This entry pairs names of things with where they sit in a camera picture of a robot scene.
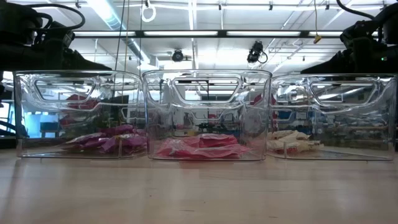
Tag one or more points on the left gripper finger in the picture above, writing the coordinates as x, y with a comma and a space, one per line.
90, 65

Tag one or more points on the black overhead camera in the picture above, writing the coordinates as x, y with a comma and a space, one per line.
178, 55

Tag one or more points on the clear plastic bin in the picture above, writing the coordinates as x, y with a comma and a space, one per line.
46, 124
161, 124
357, 130

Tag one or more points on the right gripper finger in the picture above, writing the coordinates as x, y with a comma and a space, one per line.
329, 67

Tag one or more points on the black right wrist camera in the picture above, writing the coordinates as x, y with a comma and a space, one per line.
357, 31

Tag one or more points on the black overhead crossbar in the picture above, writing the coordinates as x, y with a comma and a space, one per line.
222, 33

